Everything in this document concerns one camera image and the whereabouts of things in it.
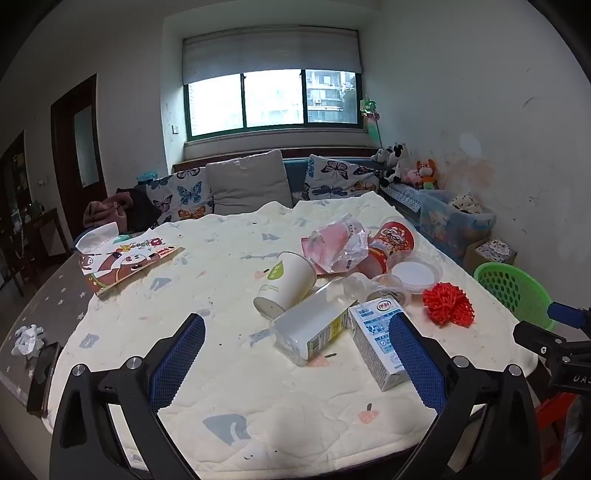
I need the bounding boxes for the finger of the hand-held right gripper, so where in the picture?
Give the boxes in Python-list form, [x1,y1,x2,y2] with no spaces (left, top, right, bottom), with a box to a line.
[547,301,591,330]
[512,320,591,358]

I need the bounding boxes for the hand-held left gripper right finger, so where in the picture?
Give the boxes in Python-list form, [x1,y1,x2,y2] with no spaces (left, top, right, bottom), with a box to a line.
[387,313,542,480]

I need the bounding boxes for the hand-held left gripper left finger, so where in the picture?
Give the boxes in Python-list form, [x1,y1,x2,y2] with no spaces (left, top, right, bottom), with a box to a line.
[50,313,207,480]

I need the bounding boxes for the blue and white milk box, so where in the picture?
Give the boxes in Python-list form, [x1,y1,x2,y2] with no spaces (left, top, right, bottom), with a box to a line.
[347,298,409,392]

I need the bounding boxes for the green plastic basket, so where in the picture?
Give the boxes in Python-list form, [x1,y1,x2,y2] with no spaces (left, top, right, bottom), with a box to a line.
[474,262,557,330]

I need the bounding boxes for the red foam mesh ball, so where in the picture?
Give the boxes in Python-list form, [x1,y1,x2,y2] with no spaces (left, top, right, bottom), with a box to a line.
[422,281,475,328]

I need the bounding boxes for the small clear round container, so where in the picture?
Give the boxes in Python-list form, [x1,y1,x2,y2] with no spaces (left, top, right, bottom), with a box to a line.
[369,273,411,308]

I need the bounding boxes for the clear round lidded container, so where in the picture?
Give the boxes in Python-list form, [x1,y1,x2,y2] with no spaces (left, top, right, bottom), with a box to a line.
[387,253,445,295]

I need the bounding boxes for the clear plastic bottle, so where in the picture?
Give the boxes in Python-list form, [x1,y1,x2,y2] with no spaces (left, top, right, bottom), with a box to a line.
[269,286,360,367]
[339,272,375,301]

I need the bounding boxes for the red instant noodle cup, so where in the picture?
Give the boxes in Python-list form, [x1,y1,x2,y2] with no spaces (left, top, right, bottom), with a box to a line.
[365,216,420,273]

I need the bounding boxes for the white paper cup green label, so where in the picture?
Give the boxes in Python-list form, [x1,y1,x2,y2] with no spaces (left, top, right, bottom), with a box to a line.
[253,251,318,320]

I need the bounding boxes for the clear plastic bag pink contents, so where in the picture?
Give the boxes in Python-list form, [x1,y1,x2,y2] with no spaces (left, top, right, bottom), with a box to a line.
[301,213,370,274]

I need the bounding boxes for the person's right hand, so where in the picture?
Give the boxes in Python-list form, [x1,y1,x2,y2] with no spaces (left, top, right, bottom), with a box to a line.
[566,399,589,462]

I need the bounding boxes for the red plastic object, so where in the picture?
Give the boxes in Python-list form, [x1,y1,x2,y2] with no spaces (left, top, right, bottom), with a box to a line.
[536,396,573,468]

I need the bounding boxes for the cream quilted printed blanket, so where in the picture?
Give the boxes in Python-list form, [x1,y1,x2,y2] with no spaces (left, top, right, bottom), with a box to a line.
[44,191,541,467]

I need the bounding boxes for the cardboard box with printed book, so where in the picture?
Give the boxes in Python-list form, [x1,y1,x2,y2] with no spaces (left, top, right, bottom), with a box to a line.
[464,237,518,275]

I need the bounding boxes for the cartoon printed board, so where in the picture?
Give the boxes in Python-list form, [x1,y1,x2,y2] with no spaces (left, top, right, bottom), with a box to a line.
[78,233,185,298]

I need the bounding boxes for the black phone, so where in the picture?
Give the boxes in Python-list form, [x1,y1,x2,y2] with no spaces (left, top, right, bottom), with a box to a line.
[26,342,63,418]

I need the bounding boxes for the clear plastic storage box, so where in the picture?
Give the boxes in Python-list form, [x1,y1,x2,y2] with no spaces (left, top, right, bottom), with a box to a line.
[419,189,497,259]

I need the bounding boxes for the grey star print mat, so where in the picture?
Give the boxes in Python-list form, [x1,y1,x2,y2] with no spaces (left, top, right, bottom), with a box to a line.
[0,251,100,407]

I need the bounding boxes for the spotted white cloth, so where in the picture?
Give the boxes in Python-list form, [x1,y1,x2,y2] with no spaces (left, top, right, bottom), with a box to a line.
[448,193,483,214]

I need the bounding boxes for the black garment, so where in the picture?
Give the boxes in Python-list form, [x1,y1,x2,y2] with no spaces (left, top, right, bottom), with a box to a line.
[115,187,162,232]

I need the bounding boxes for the large butterfly print cushion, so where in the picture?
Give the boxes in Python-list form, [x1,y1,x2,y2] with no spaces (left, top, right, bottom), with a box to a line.
[145,167,215,226]

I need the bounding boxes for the blue patterned mat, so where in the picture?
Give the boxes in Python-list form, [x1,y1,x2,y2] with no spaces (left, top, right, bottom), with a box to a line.
[381,182,423,213]

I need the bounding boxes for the orange fox plush toy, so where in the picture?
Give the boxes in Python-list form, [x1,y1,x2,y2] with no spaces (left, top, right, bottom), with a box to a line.
[416,159,439,190]

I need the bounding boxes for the grey cushion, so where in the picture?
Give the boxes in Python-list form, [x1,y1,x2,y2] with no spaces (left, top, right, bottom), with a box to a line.
[205,149,294,216]

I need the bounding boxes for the long butterfly print cushion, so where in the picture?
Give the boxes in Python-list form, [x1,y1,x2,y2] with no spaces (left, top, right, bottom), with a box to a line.
[305,154,382,200]

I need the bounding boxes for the black and white cow plush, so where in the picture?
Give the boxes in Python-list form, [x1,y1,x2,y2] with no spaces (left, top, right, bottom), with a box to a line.
[373,143,409,188]

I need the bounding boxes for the dark wooden cabinet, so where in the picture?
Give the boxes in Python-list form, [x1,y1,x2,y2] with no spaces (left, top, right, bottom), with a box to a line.
[0,131,70,296]

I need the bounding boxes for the blue sofa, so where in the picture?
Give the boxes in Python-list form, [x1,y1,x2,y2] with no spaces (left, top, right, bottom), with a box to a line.
[283,158,384,204]

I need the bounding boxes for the dark wooden door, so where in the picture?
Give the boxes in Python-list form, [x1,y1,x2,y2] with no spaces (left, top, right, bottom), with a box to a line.
[50,74,108,238]

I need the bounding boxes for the dark wooden ledge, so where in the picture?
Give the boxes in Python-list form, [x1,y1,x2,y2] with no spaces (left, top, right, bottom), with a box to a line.
[172,147,377,175]

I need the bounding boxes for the colourful pinwheel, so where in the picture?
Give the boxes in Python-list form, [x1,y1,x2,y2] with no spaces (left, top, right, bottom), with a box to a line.
[359,96,384,144]

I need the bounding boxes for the green framed window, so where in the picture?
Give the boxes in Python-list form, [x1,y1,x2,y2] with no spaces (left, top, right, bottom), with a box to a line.
[185,68,361,139]

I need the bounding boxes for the white roller blind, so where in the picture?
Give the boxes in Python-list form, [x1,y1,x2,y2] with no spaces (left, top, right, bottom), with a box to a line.
[181,30,363,86]

